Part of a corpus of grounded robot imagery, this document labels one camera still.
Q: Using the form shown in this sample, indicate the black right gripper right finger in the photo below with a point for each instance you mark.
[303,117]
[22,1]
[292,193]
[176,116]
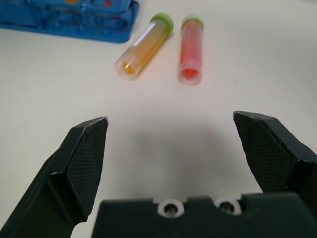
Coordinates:
[272,156]

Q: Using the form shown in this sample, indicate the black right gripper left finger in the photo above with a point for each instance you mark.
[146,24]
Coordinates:
[74,168]

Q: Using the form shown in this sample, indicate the red tube with green cap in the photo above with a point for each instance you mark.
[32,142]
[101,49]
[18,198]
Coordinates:
[191,49]

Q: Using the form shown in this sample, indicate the orange tube with green cap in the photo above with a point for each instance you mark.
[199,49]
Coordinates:
[146,47]

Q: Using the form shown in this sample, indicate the blue plastic tube rack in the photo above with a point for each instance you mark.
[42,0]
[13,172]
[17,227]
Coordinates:
[74,19]

